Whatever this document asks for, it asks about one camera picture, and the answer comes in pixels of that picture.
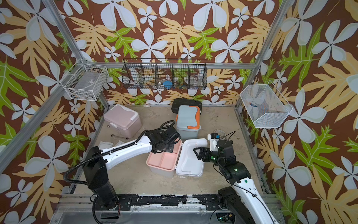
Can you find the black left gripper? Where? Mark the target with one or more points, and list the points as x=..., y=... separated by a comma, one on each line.
x=171, y=149

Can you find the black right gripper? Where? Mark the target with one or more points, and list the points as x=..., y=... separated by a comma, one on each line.
x=203, y=152

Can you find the white and salmon first aid box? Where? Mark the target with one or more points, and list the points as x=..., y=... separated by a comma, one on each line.
x=182, y=161

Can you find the white gauze packet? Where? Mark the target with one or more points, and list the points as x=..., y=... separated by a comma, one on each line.
x=119, y=143
x=104, y=145

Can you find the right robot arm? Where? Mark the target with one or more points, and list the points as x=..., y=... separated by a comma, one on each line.
x=241, y=197

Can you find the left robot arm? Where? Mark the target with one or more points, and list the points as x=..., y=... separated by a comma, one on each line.
x=93, y=170

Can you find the clear round lid on table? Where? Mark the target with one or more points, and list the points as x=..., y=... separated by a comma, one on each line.
x=220, y=132

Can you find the silver ratchet wrench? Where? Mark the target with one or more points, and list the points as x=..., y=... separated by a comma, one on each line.
x=120, y=137

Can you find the black hard case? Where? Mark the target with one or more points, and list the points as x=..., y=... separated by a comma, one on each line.
x=190, y=102

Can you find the pink medicine chest box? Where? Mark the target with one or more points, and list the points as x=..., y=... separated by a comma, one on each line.
x=123, y=119

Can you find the blue item in black basket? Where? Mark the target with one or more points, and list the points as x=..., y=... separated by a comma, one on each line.
x=168, y=85

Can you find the white mesh basket right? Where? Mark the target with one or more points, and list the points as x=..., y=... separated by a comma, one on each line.
x=266, y=105

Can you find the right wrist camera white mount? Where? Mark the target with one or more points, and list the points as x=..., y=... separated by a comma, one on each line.
x=213, y=138

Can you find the grey box orange handle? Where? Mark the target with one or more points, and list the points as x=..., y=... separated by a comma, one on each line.
x=188, y=122

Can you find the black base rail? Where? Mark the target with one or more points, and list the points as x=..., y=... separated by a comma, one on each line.
x=209, y=202

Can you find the black wire basket rear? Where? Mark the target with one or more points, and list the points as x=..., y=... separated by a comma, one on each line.
x=151, y=73

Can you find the white wire basket left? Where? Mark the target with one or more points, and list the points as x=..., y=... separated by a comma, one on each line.
x=85, y=81

